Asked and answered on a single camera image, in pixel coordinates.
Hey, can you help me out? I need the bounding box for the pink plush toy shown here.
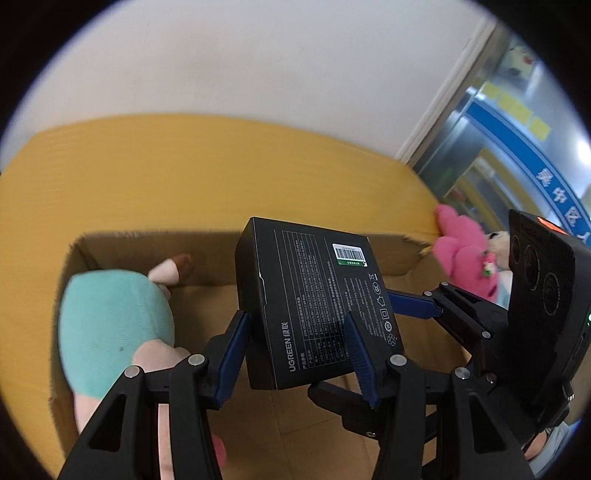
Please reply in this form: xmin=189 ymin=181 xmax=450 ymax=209
xmin=431 ymin=204 xmax=511 ymax=303

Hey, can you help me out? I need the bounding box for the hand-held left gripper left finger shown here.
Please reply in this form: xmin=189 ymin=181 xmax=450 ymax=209
xmin=58 ymin=310 xmax=252 ymax=480

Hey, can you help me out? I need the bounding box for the beige plush toy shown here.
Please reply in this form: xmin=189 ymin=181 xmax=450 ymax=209
xmin=484 ymin=230 xmax=511 ymax=271

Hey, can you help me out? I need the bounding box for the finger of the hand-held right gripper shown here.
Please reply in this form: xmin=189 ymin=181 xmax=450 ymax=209
xmin=307 ymin=380 xmax=385 ymax=438
xmin=386 ymin=281 xmax=509 ymax=343

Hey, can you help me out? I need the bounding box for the black product box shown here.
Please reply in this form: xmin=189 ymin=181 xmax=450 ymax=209
xmin=235 ymin=217 xmax=406 ymax=391

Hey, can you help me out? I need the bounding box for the yellow wooden desk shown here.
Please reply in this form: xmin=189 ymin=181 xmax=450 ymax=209
xmin=0 ymin=113 xmax=443 ymax=480

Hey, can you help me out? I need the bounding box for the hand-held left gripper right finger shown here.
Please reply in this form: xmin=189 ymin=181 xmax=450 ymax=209
xmin=344 ymin=313 xmax=536 ymax=480

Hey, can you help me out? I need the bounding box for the person's right forearm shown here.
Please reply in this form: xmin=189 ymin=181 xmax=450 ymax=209
xmin=522 ymin=420 xmax=572 ymax=480

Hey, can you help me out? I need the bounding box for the glass door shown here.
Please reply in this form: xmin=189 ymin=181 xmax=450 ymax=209
xmin=406 ymin=23 xmax=591 ymax=296

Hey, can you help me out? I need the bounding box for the pig plush toy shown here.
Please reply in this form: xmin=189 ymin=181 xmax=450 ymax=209
xmin=59 ymin=253 xmax=227 ymax=480

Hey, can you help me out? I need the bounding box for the cartoon sticker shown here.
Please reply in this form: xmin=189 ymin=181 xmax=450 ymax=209
xmin=501 ymin=44 xmax=541 ymax=80

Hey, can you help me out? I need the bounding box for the shallow cardboard box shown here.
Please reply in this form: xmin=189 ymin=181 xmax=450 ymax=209
xmin=48 ymin=228 xmax=476 ymax=480

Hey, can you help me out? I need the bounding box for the yellow sticky note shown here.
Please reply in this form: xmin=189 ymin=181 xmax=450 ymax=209
xmin=529 ymin=116 xmax=553 ymax=142

